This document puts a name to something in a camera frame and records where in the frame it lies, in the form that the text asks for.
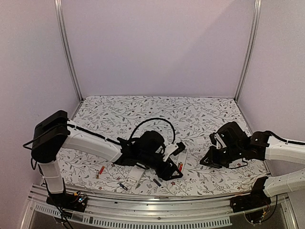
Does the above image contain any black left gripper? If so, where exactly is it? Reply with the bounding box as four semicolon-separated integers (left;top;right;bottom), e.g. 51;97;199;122
139;152;183;181

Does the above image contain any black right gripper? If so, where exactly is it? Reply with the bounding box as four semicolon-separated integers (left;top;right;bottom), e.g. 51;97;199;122
200;144;243;169

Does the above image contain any white remote with QR label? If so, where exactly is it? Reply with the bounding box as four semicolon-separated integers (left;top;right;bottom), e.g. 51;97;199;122
177;151;188;172

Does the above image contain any blue battery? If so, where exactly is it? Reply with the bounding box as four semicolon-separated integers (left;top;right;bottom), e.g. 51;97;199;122
153;178;162;187

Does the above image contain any white battery cover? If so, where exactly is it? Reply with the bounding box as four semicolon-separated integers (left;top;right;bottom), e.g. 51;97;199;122
196;138;205;145

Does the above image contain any white remote with logo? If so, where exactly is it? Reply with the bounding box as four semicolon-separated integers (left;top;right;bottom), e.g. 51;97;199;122
126;166;145;187

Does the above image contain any red battery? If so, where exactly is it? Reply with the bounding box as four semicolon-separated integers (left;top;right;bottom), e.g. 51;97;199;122
99;166;105;175

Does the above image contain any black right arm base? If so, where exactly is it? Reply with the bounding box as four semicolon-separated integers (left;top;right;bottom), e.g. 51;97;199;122
230;177;271;213

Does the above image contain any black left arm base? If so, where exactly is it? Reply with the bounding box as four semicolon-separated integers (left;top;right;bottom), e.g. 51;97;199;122
46;191;88;212

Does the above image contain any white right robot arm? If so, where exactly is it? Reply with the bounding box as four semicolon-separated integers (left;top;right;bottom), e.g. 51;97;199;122
200;122;305;208

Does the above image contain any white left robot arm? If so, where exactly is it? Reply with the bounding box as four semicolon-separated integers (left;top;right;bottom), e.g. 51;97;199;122
23;110;185;207

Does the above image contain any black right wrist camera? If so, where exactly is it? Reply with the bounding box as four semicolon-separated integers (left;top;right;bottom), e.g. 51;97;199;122
209;133;217;146

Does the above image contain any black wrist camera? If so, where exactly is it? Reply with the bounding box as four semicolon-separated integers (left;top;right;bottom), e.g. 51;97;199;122
173;142;186;156
209;133;217;146

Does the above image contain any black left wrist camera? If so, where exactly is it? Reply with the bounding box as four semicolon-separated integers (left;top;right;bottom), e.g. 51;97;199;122
173;142;186;156

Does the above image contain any aluminium front rail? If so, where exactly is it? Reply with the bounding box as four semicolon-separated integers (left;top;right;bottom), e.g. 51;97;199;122
20;185;300;229

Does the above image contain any aluminium back right frame post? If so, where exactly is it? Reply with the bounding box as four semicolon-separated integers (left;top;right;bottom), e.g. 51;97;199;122
234;0;262;104

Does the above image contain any aluminium frame post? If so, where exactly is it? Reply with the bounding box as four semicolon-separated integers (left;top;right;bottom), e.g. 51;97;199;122
54;0;83;102
234;0;262;104

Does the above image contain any aluminium back left frame post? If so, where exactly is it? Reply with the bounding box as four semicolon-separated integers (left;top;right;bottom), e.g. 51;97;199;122
54;0;83;102

